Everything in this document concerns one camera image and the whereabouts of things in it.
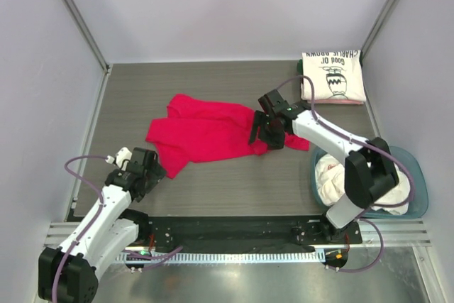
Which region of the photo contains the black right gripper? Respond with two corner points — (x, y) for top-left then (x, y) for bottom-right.
(248, 111), (286, 151)

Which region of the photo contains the red t shirt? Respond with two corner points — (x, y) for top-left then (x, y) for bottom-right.
(145, 93), (311, 180)

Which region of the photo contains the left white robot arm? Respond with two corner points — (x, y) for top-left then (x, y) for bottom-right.
(38, 148), (166, 302)

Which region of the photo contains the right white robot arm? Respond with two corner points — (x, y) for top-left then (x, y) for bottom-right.
(249, 89), (399, 243)

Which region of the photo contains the folded dark green t shirt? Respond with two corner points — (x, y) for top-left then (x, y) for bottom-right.
(297, 59), (304, 81)

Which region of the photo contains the folded pink t shirt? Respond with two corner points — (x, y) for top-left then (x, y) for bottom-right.
(311, 99), (365, 105)

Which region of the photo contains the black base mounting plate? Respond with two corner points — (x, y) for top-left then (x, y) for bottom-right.
(131, 215), (362, 254)

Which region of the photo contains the folded white printed t shirt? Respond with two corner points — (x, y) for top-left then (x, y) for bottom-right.
(301, 50), (366, 102)

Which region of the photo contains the crumpled white t shirt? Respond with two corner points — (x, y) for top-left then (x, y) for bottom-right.
(314, 154), (411, 216)

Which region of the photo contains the blue plastic basket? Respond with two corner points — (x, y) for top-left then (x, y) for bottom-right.
(310, 146), (428, 219)

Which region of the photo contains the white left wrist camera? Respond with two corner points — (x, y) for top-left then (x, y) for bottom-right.
(105, 147), (132, 169)

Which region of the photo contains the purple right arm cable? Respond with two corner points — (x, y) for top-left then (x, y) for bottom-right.
(275, 75), (416, 275)

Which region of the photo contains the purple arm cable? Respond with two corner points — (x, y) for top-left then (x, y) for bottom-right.
(51, 153), (184, 303)
(275, 75), (416, 275)

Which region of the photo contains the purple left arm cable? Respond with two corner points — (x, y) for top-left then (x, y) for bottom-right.
(51, 153), (184, 303)

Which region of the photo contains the aluminium rail frame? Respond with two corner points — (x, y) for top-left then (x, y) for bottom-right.
(44, 219), (431, 247)

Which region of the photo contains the left aluminium corner post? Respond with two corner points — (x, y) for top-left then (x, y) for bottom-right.
(62, 0), (109, 74)

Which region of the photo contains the aluminium corner post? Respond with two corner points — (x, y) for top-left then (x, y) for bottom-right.
(62, 0), (109, 74)
(362, 0), (399, 59)

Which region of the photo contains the right aluminium corner post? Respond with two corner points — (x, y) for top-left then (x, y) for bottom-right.
(362, 0), (399, 59)

